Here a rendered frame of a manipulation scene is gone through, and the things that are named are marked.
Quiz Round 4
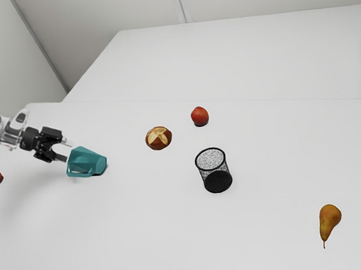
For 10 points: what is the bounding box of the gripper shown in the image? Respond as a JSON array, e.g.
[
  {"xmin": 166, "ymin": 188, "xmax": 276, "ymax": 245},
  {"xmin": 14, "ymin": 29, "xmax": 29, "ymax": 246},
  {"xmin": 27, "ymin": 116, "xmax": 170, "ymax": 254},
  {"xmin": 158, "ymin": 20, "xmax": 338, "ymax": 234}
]
[{"xmin": 17, "ymin": 123, "xmax": 75, "ymax": 167}]

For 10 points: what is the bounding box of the teal faceted mug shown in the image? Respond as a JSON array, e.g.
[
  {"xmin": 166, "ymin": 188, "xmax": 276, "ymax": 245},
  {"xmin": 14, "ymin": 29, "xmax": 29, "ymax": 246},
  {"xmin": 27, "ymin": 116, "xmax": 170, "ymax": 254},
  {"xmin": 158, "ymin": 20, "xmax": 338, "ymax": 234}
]
[{"xmin": 64, "ymin": 143, "xmax": 110, "ymax": 180}]

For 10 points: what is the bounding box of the brown pretzel bread roll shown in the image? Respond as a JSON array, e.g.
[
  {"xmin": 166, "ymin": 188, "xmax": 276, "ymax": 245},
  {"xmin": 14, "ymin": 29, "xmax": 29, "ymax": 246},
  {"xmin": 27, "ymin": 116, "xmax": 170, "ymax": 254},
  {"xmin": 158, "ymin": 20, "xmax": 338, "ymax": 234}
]
[{"xmin": 144, "ymin": 125, "xmax": 174, "ymax": 152}]

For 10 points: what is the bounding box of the red apple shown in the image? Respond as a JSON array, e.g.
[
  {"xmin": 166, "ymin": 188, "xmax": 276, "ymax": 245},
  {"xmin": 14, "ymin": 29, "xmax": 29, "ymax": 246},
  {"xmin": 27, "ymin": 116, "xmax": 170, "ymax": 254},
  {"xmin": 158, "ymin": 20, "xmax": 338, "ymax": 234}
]
[{"xmin": 190, "ymin": 105, "xmax": 210, "ymax": 128}]

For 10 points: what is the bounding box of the black mesh pen holder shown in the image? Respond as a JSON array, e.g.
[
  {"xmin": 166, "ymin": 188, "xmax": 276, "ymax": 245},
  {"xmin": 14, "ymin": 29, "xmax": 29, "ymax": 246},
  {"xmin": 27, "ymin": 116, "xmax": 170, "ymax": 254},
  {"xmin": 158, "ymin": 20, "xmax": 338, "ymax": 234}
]
[{"xmin": 193, "ymin": 144, "xmax": 235, "ymax": 195}]

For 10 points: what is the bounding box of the yellow-brown pear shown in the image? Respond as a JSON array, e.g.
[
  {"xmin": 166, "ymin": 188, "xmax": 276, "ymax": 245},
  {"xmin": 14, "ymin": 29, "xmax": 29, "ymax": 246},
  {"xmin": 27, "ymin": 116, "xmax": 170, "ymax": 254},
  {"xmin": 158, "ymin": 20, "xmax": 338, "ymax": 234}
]
[{"xmin": 317, "ymin": 203, "xmax": 345, "ymax": 250}]

